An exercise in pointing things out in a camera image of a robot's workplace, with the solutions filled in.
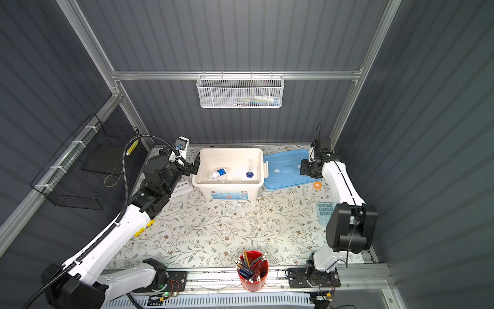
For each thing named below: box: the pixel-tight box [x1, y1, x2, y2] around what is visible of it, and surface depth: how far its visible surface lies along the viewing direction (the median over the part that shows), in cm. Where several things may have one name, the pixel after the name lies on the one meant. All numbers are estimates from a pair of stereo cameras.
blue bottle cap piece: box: [245, 159, 255, 179], surface depth 107 cm
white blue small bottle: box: [207, 168, 227, 180], surface depth 98 cm
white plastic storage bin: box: [191, 147, 269, 203], surface depth 98 cm
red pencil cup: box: [237, 251, 269, 292], surface depth 68 cm
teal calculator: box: [316, 201, 336, 227], surface depth 93 cm
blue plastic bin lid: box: [263, 148, 322, 190], surface depth 111 cm
